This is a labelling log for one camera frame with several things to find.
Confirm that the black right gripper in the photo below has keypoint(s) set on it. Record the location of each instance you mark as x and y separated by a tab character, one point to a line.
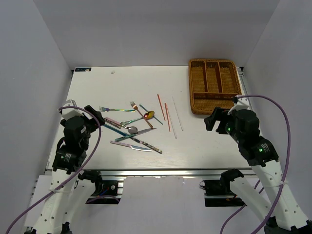
220	114

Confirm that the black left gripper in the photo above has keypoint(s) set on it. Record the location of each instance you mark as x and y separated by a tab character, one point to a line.
93	122

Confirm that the iridescent rainbow fork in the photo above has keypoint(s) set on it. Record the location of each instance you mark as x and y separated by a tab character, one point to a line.
104	109

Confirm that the silver spoon patterned handle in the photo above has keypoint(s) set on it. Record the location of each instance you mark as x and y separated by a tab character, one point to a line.
131	130

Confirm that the rose gold fork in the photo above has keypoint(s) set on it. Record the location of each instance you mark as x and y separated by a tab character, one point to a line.
134	106

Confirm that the teal chopstick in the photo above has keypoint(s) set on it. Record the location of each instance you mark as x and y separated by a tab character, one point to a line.
148	111

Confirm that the white chopstick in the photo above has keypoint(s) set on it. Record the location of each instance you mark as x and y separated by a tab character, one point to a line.
171	122
177	113

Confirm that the gold bowl iridescent spoon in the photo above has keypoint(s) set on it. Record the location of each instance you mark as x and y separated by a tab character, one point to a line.
149	115

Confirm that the orange chopstick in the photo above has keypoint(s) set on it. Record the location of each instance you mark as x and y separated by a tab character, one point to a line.
167	115
160	103

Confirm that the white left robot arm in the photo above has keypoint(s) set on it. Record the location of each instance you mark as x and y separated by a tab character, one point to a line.
70	185

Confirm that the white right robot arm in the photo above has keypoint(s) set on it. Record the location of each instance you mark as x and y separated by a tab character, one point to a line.
279	213

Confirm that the woven wicker cutlery tray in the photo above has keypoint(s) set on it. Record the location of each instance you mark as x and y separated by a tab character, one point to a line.
212	83

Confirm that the blue label sticker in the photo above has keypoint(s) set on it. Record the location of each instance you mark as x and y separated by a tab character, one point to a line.
83	69

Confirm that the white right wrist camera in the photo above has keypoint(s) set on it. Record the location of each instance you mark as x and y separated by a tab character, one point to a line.
240	103

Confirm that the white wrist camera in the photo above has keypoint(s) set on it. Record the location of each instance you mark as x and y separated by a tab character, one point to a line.
69	113
240	103

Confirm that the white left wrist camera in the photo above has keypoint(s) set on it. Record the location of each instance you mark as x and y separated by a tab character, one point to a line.
69	113

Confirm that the pink handled table knife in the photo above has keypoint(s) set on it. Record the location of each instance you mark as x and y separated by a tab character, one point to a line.
133	147

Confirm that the serrated knife teal handle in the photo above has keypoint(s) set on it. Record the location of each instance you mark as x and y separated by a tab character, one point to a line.
134	135

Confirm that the patterned handle table knife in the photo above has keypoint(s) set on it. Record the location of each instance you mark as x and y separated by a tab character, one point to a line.
147	145

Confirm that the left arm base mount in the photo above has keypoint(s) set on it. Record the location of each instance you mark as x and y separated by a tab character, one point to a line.
104	191

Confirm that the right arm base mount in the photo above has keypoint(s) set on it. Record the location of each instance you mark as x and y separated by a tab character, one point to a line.
217	195

